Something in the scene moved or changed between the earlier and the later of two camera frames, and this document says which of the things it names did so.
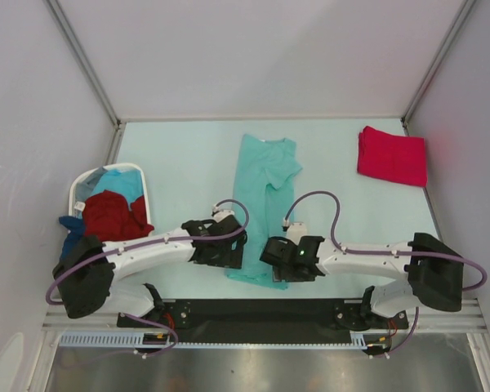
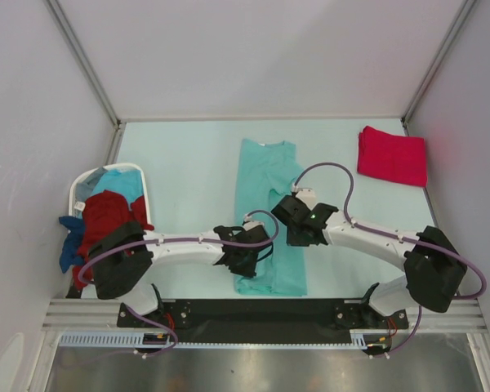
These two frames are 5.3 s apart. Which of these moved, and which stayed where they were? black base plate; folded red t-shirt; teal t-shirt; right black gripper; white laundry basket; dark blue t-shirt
Moved: right black gripper; teal t-shirt
Stayed: black base plate; white laundry basket; folded red t-shirt; dark blue t-shirt
